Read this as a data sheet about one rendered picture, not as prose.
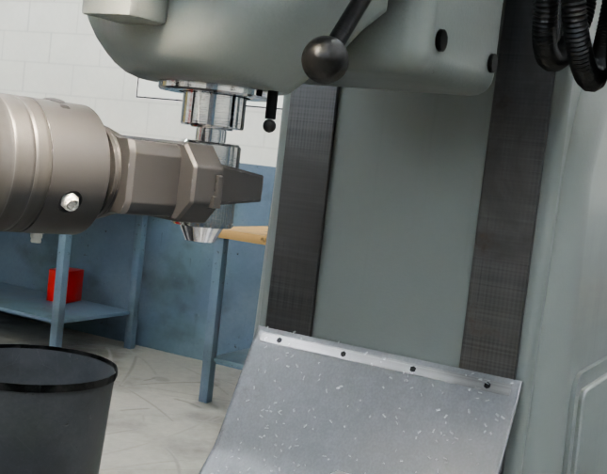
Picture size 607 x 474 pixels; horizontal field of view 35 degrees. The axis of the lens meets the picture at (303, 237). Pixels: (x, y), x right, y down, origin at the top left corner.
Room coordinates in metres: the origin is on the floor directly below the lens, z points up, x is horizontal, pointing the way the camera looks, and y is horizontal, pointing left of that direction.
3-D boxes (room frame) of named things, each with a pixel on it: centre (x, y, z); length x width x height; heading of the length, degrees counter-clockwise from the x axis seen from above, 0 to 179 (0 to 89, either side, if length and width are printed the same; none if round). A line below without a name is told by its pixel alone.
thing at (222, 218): (0.73, 0.08, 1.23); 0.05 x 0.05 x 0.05
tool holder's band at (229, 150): (0.73, 0.08, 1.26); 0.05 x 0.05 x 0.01
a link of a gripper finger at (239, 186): (0.71, 0.06, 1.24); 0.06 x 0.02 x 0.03; 133
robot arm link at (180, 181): (0.67, 0.14, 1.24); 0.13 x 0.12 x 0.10; 43
